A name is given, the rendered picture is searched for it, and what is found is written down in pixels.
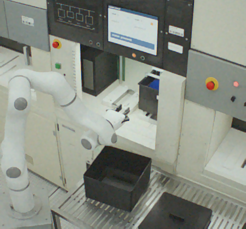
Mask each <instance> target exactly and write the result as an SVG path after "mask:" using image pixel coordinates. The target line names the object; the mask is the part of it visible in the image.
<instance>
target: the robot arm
mask: <svg viewBox="0 0 246 229"><path fill-rule="evenodd" d="M30 89H35V90H38V91H40V92H42V93H45V94H50V95H52V96H53V97H54V98H55V100H56V101H57V102H58V103H59V105H60V106H61V108H62V109H63V110H64V111H65V112H66V114H67V115H68V117H69V118H70V120H71V121H73V122H74V123H76V124H78V125H82V126H83V127H85V128H88V129H89V130H88V131H87V132H86V133H84V134H83V135H82V136H81V138H80V143H81V145H82V146H83V147H84V149H86V150H90V151H93V150H94V149H95V148H96V147H97V146H99V145H105V146H113V145H114V144H115V143H116V141H117V135H116V132H115V131H116V130H117V129H119V128H120V127H122V126H123V125H124V124H125V122H126V121H129V120H130V118H129V117H128V116H127V115H128V113H129V112H130V107H128V108H127V109H126V110H125V112H123V113H118V112H119V111H120V110H121V109H122V104H120V105H119V106H118V107H117V108H114V109H107V110H106V113H105V114H104V115H103V116H100V115H99V114H98V113H96V112H94V111H91V110H89V109H87V108H86V107H85V105H84V103H83V102H82V101H81V100H80V98H79V97H78V96H77V94H76V92H75V91H74V89H73V88H72V87H71V86H70V84H69V83H68V81H67V80H66V78H65V77H64V76H63V75H62V74H60V73H58V72H54V71H49V72H39V71H37V72H35V71H32V70H29V69H18V70H16V71H15V72H13V73H11V74H10V76H9V79H8V108H7V112H6V115H5V129H4V140H3V141H2V143H1V146H0V151H1V170H2V172H3V174H4V175H5V179H6V182H7V185H8V189H9V194H10V200H9V202H8V204H7V210H8V213H9V215H10V216H11V217H13V218H15V219H18V220H25V219H30V218H32V217H33V216H35V215H37V214H38V212H39V210H40V209H41V201H40V199H39V197H38V196H36V195H35V194H32V190H31V185H30V179H29V177H28V173H27V165H26V160H25V130H26V122H27V115H28V113H29V111H30V108H31V90H30Z"/></svg>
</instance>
